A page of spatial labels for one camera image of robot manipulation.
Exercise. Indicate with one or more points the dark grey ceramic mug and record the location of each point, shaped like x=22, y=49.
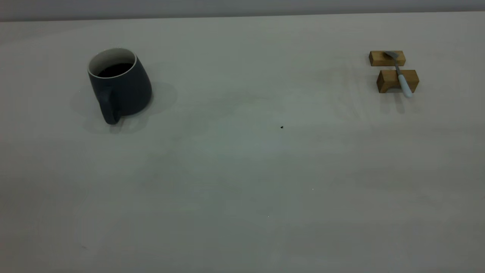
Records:
x=129, y=94

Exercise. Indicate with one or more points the arched wooden block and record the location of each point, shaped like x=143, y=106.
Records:
x=388, y=77

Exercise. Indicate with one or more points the flat rectangular wooden block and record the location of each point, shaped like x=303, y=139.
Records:
x=378, y=58

